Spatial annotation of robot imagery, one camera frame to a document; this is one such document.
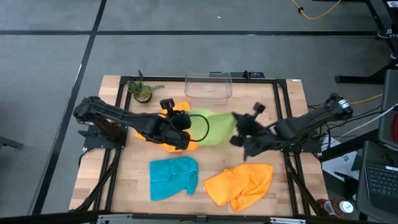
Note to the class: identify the clear plastic bin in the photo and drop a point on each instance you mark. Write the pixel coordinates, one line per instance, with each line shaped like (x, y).
(227, 93)

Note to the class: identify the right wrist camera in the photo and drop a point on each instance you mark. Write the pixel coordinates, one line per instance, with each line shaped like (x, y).
(259, 109)

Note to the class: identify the green microfiber towel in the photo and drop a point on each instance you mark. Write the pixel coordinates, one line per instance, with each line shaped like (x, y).
(217, 127)

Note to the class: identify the black desk frame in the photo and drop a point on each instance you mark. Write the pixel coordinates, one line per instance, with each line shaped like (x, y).
(357, 80)

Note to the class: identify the brown bottle white cap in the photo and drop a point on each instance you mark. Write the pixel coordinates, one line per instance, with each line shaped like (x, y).
(334, 207)

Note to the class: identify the potted succulent plant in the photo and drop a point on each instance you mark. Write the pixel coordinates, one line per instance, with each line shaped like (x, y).
(143, 91)

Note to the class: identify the white cardboard box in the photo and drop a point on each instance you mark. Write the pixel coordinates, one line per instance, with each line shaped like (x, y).
(339, 165)

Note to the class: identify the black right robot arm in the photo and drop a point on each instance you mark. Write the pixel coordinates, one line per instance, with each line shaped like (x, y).
(311, 119)

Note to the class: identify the black aluminium table frame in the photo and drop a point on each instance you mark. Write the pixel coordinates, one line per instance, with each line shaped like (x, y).
(174, 79)

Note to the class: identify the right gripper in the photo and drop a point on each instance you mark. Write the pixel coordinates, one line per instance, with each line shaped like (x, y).
(258, 137)

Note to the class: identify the grey equipment case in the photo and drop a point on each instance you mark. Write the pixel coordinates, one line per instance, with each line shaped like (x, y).
(388, 102)

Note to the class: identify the grey laptop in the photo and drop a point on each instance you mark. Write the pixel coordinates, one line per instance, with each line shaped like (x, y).
(382, 180)

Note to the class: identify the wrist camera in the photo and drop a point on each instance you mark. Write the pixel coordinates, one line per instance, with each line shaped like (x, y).
(259, 109)
(168, 105)

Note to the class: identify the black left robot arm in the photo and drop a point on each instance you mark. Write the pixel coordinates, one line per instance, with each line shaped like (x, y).
(124, 116)

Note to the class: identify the person's shoe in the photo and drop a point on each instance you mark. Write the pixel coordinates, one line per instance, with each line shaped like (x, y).
(385, 32)
(394, 56)

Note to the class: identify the blue microfiber towel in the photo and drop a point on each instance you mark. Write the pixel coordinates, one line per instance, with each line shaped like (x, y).
(168, 177)

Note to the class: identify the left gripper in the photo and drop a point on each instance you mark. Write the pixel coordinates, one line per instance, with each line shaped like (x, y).
(177, 137)

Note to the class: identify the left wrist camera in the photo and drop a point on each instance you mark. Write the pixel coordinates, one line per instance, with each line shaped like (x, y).
(168, 105)

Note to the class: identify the orange microfiber towel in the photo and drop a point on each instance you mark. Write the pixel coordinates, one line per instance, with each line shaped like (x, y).
(239, 186)
(185, 106)

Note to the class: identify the black desk foot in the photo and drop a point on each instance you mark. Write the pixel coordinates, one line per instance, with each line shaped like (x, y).
(9, 143)

